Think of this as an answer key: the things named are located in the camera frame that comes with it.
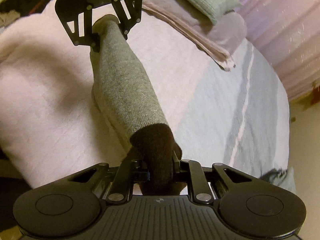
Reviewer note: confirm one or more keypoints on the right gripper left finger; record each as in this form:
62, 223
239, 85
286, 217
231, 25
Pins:
128, 173

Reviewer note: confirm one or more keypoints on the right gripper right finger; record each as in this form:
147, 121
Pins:
190, 174

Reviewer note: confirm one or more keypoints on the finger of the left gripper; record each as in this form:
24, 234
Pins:
135, 12
77, 22

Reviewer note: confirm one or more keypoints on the grey and black TJC sweater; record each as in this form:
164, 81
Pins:
124, 95

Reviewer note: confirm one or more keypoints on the pink grey bedspread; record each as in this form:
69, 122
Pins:
50, 126

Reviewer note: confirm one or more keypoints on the stack of folded clothes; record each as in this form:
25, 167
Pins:
281, 178

